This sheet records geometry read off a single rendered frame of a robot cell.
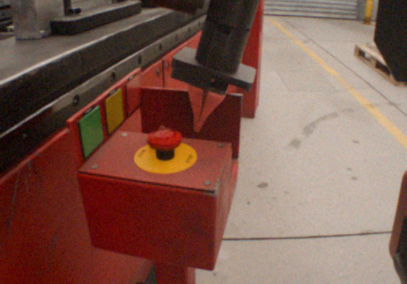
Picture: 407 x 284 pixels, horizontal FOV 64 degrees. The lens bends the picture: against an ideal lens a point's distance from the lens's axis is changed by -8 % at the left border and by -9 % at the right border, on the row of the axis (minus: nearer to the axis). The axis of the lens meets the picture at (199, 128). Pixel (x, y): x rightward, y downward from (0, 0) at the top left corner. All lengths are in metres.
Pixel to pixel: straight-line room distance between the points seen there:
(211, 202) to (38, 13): 0.46
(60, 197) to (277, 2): 7.37
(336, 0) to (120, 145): 7.77
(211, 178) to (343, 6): 7.85
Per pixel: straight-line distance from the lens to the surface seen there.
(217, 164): 0.40
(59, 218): 0.56
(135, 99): 0.53
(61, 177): 0.55
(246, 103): 2.41
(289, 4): 7.80
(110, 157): 0.42
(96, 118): 0.42
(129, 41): 0.70
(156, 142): 0.39
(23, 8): 0.68
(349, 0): 8.20
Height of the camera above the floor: 0.99
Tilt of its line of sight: 26 degrees down
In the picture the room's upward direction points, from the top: straight up
